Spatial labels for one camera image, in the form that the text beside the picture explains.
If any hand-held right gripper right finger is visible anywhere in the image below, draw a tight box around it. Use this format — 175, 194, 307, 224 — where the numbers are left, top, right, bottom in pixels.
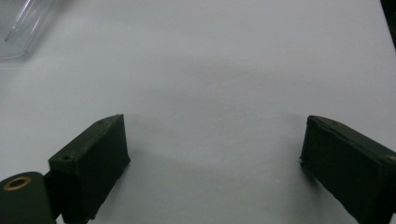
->
299, 115, 396, 224

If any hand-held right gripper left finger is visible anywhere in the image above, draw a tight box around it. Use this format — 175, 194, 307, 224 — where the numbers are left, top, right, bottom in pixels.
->
48, 113, 132, 224

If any clear plastic container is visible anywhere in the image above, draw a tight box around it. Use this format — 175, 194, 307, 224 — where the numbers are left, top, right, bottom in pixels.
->
0, 0, 64, 61

